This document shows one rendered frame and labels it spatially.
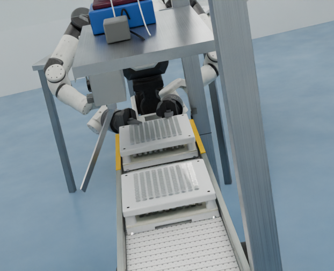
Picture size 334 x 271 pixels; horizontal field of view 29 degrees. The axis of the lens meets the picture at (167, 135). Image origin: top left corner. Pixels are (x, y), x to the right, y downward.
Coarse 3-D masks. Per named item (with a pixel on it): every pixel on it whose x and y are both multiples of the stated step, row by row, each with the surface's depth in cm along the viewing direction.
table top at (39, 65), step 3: (246, 0) 472; (51, 54) 402; (45, 57) 398; (48, 57) 396; (42, 60) 390; (45, 60) 388; (36, 63) 384; (39, 63) 383; (42, 63) 381; (45, 63) 379; (33, 66) 382; (36, 66) 381; (39, 66) 381; (42, 66) 380; (33, 69) 382; (36, 69) 382; (39, 69) 381; (42, 69) 381
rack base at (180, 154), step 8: (184, 144) 213; (168, 152) 209; (176, 152) 208; (184, 152) 207; (192, 152) 207; (136, 160) 207; (144, 160) 206; (152, 160) 207; (160, 160) 207; (168, 160) 207; (176, 160) 207; (128, 168) 207; (136, 168) 207
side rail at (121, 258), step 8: (120, 176) 196; (120, 184) 190; (120, 192) 185; (120, 200) 180; (120, 208) 175; (120, 216) 170; (120, 224) 166; (120, 232) 162; (120, 240) 158; (120, 248) 154; (120, 256) 151; (120, 264) 148
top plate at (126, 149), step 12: (168, 120) 224; (180, 120) 221; (120, 132) 221; (144, 132) 217; (192, 132) 209; (120, 144) 211; (144, 144) 207; (156, 144) 205; (168, 144) 205; (180, 144) 205
